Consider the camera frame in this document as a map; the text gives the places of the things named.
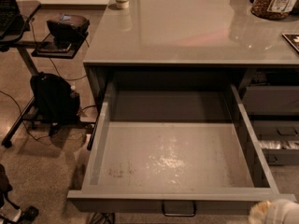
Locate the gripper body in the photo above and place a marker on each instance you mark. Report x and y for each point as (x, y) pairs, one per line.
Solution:
(281, 213)

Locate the grey drawer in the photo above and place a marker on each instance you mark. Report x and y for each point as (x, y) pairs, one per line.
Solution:
(281, 153)
(276, 130)
(272, 100)
(180, 153)

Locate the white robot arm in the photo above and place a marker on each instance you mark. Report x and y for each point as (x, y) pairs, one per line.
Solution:
(277, 212)

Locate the grey right bottom drawer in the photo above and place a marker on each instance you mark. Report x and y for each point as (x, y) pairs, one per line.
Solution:
(281, 153)

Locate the grey right middle drawer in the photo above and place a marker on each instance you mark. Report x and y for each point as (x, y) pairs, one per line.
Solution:
(276, 130)

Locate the grey right top drawer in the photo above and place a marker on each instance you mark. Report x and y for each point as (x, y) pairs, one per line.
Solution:
(272, 100)

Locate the dark book on counter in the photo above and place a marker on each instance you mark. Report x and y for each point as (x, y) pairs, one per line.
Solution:
(293, 40)

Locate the grey cabinet counter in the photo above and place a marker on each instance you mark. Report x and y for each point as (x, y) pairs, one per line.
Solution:
(201, 45)

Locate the jar of brown snacks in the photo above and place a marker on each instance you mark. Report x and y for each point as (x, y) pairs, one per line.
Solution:
(272, 9)

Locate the black backpack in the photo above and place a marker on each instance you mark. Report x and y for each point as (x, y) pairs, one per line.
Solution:
(57, 101)

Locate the black side tray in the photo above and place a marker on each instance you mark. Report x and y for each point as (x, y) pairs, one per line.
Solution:
(52, 47)

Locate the black device on tray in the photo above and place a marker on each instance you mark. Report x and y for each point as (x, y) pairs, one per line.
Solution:
(67, 27)

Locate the black laptop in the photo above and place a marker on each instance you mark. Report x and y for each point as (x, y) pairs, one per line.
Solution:
(9, 12)

